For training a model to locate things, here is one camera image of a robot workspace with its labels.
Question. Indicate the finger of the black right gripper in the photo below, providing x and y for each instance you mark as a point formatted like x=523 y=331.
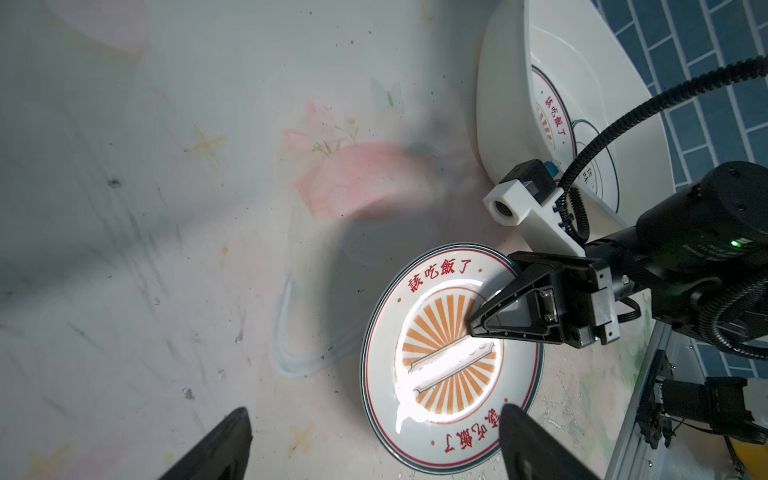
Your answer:
x=546 y=303

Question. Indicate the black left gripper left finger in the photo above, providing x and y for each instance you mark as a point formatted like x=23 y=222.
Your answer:
x=222 y=454

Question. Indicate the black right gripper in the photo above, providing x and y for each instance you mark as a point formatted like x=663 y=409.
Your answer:
x=702 y=254

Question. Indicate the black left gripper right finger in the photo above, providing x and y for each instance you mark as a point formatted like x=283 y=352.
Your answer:
x=530 y=453

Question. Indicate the orange sunburst plate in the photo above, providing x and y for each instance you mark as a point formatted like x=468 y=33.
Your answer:
x=432 y=393
x=554 y=122

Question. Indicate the white plate grey emblem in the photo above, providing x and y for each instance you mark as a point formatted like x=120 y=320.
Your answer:
x=600 y=176

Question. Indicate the white plastic bin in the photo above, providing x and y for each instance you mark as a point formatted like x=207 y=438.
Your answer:
x=571 y=43

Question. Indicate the floral table mat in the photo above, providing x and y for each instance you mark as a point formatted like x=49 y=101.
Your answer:
x=202 y=202

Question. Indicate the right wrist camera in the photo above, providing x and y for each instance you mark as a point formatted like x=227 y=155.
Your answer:
x=526 y=200

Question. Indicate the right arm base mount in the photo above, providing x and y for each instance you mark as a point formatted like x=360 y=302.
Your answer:
x=733 y=407

